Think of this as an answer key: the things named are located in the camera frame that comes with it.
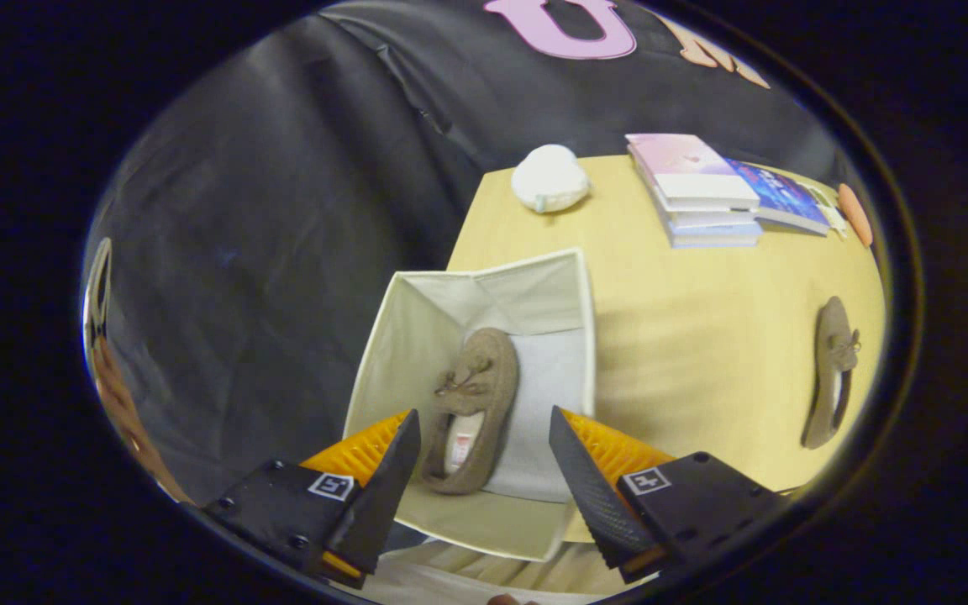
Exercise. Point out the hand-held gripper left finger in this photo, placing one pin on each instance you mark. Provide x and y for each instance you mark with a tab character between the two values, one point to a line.
387	487

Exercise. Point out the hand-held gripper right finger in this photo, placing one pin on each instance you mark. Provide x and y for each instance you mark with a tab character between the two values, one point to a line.
585	487

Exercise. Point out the grey fabric storage box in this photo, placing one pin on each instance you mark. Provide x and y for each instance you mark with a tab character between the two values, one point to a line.
547	378

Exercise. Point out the brown moccasin shoe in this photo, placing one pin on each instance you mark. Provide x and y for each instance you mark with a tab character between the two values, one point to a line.
833	336
484	378

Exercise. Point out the black backdrop cloth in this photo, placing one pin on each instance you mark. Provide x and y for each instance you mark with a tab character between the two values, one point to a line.
282	210

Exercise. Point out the white book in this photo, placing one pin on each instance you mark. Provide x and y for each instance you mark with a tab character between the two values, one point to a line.
711	218

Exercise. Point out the white round cloth bundle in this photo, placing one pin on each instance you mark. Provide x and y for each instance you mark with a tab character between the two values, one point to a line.
549	178

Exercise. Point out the pink cover book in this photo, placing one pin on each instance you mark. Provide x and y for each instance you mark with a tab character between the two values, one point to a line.
677	160

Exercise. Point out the blue cover book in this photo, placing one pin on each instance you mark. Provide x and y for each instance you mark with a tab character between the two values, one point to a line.
778	197

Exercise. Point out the small pale packet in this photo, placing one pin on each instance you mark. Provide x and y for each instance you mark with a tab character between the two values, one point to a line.
828	210

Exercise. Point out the orange oval object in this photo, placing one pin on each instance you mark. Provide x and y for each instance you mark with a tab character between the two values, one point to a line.
855	214

